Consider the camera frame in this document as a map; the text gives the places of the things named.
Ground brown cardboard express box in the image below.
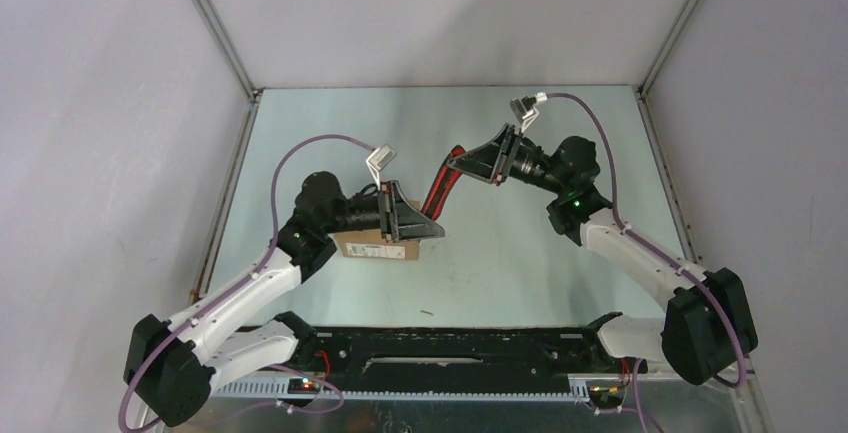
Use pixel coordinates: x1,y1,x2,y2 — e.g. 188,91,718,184
331,199,421,261

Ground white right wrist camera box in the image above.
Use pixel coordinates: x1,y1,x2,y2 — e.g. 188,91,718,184
509,92,548,134

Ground red black utility knife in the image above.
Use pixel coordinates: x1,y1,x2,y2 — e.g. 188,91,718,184
421,145,466,221

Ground aluminium frame rail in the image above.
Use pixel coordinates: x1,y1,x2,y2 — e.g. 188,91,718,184
132,330,770,433

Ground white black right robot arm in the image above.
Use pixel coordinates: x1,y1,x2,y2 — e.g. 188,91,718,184
445,125,759,385

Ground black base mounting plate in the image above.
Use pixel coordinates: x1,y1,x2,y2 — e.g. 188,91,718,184
271,312,647,398

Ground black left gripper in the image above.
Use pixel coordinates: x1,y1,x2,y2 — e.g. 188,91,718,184
322,180,443,242

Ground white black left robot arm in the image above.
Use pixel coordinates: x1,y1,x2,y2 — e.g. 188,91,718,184
123,171,445,427

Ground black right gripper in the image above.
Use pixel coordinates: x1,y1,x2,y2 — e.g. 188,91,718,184
448,123,568,196

